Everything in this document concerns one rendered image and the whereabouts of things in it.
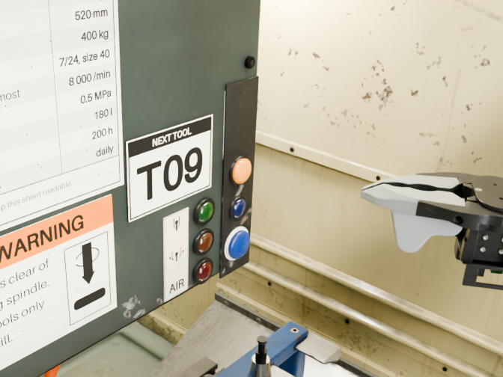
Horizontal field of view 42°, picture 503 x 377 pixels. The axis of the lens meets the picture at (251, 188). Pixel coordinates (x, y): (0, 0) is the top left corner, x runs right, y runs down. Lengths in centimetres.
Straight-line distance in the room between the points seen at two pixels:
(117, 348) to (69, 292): 161
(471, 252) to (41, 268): 37
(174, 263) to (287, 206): 98
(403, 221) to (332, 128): 83
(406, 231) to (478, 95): 67
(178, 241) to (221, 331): 121
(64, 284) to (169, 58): 19
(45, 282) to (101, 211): 7
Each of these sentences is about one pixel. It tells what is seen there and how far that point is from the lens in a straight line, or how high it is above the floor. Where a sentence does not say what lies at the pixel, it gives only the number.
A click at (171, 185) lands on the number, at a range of 57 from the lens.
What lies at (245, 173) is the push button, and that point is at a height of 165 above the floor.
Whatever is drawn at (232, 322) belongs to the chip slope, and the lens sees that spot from 180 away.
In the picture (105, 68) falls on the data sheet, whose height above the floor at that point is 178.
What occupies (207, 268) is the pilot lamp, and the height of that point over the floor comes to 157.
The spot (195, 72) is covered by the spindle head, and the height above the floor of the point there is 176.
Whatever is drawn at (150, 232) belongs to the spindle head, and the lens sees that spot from 57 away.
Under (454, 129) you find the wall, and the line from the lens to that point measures 130.
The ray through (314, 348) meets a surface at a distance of 112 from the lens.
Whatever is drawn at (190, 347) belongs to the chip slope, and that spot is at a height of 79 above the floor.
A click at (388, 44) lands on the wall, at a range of 132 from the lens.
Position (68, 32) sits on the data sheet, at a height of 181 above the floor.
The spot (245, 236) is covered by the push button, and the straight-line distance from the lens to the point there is 66.
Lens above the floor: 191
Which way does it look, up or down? 25 degrees down
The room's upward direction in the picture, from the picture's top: 3 degrees clockwise
